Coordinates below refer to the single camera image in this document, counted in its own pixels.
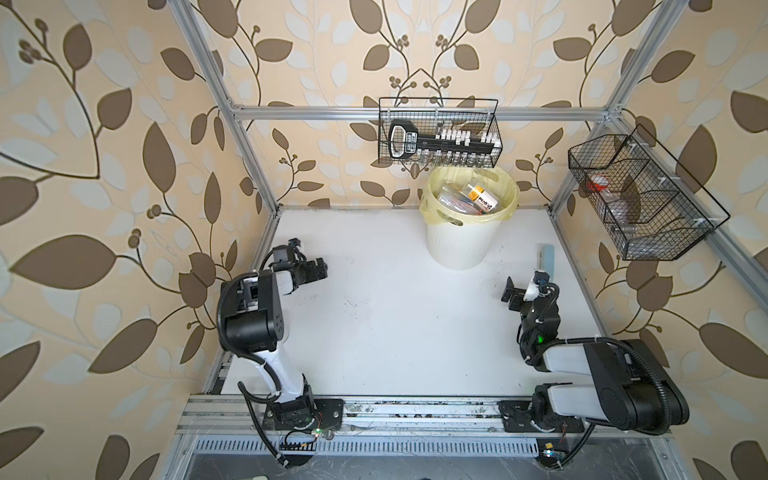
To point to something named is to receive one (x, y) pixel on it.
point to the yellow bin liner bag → (498, 182)
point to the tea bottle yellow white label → (483, 200)
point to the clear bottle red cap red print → (457, 199)
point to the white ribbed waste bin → (462, 247)
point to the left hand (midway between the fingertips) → (315, 264)
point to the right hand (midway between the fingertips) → (528, 285)
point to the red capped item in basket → (597, 183)
